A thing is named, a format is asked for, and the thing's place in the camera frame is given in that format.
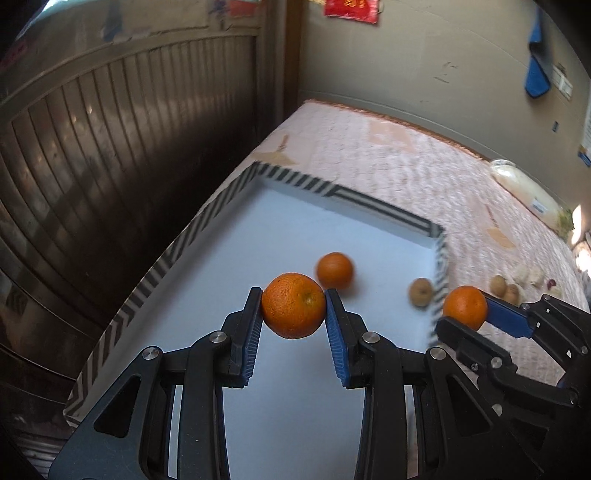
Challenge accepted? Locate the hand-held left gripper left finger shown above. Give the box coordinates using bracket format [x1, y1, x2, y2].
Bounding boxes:
[48, 287, 264, 480]

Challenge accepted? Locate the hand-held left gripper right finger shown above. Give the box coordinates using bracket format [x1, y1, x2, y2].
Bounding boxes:
[324, 288, 546, 480]

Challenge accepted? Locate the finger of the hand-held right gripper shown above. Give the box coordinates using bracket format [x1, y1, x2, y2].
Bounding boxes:
[436, 318, 580, 407]
[485, 295, 591, 393]

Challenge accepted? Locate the large orange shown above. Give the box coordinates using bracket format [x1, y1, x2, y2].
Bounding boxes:
[261, 272, 328, 340]

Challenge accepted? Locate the white tray with striped rim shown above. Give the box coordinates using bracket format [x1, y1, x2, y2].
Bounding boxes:
[65, 161, 451, 480]

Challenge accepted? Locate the white plastic bag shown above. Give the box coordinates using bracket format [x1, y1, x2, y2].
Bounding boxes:
[489, 158, 561, 227]

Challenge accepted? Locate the pink quilted blanket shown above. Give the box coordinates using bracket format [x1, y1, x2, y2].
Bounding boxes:
[198, 99, 591, 462]

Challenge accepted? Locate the wooden slatted panel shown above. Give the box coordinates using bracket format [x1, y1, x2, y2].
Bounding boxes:
[0, 28, 296, 416]

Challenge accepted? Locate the blue hanging cloth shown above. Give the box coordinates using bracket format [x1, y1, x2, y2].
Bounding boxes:
[525, 9, 555, 99]

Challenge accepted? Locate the red paper sheet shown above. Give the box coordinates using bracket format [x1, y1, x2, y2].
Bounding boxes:
[228, 0, 266, 19]

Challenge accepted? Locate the wall switch plate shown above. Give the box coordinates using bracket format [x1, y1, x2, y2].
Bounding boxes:
[551, 62, 574, 99]

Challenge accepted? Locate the wooden corner post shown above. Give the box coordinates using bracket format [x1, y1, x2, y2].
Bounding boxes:
[256, 0, 301, 153]

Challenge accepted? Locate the red wall poster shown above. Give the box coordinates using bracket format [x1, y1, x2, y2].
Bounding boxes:
[323, 0, 382, 24]

